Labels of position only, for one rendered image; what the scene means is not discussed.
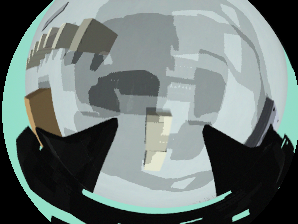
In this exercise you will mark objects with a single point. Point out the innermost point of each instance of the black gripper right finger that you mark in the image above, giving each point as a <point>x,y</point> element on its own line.
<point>230,160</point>

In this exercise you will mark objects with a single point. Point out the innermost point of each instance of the brown box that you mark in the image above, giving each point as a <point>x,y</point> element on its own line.
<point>41,113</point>

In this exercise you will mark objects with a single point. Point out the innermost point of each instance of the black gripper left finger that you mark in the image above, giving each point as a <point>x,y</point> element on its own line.
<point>82,153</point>

